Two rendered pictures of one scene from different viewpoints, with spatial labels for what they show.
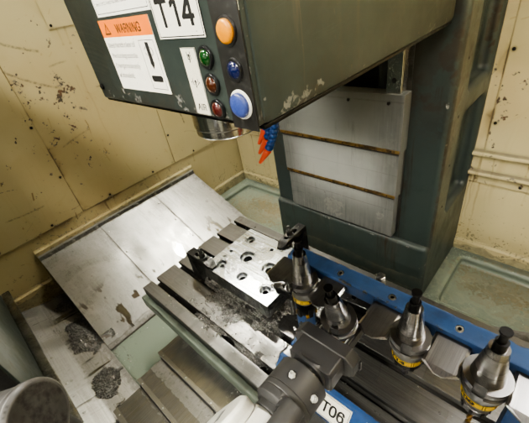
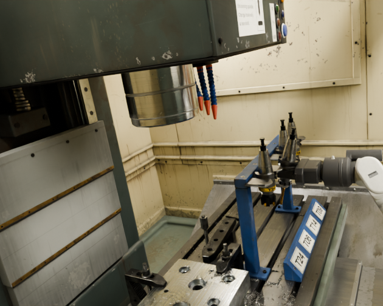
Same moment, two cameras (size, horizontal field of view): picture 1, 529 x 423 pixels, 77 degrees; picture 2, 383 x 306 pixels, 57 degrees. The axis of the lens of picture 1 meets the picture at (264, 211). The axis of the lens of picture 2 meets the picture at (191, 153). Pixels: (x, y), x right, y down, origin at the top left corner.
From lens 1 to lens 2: 1.27 m
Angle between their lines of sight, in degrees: 94
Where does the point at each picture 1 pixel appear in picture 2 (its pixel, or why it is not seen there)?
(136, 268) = not seen: outside the picture
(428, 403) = (273, 224)
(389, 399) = (280, 234)
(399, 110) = (103, 132)
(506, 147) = not seen: hidden behind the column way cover
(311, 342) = (307, 166)
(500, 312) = (162, 260)
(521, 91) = not seen: hidden behind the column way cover
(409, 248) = (137, 249)
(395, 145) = (109, 162)
